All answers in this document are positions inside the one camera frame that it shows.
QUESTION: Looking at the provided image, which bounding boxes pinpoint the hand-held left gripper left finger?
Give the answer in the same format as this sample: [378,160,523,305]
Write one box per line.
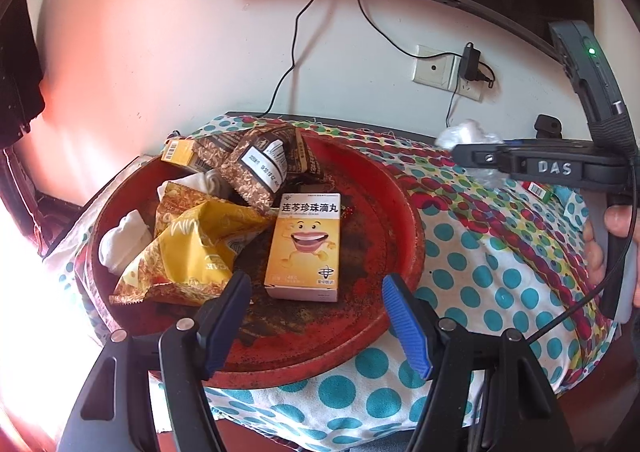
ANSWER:
[57,271,253,452]

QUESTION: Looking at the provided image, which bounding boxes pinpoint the person's right hand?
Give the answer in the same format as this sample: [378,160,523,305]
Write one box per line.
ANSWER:
[581,205,640,309]

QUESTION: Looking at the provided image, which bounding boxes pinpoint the red round tray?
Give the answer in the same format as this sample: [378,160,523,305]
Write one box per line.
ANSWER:
[90,132,426,389]

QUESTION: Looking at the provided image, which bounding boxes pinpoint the white antenna wall outlet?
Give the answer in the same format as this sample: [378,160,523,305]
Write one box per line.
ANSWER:
[412,45,458,90]

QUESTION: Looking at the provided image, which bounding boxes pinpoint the small yellow box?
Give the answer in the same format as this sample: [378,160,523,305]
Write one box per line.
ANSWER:
[160,137,197,168]

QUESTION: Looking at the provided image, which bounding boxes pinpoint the white power wall outlet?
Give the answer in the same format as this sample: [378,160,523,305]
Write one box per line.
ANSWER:
[450,57,483,102]

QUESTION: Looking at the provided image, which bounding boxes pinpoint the thin hanging cable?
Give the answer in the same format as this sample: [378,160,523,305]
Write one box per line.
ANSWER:
[260,0,328,115]

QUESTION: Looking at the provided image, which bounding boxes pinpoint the yellow snack packet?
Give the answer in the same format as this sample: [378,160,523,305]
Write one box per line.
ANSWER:
[109,181,278,307]

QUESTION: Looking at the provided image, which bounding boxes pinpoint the dark hanging clothes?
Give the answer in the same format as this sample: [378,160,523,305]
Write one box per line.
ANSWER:
[0,0,46,148]

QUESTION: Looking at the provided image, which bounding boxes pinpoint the black clamp mount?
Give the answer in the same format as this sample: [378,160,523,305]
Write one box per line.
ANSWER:
[534,115,563,139]

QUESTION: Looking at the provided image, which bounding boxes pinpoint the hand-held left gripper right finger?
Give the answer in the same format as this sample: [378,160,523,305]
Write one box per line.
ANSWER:
[381,273,563,452]

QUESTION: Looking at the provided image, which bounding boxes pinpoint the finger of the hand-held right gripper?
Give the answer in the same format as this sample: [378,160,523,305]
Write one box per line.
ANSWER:
[451,139,526,179]

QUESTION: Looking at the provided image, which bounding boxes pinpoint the red and green box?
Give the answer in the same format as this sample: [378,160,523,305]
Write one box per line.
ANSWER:
[522,179,558,200]

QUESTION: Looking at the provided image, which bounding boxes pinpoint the clear plastic bag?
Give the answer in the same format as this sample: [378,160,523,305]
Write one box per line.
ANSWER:
[435,118,503,183]

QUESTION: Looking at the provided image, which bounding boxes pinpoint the black power adapter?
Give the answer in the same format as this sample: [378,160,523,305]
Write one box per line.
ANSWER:
[459,42,482,82]

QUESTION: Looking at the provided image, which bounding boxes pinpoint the brown snack packet white label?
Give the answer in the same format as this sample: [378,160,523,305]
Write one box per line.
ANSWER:
[220,127,326,210]

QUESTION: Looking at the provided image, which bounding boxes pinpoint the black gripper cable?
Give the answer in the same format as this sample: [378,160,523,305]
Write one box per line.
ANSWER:
[525,192,631,343]

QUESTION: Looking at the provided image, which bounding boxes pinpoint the colourful polka-dot cloth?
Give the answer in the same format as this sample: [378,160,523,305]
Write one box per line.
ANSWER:
[42,112,621,443]

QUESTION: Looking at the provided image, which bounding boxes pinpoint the yellow smiling-mouth medicine box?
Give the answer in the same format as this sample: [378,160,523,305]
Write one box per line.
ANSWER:
[264,192,342,304]

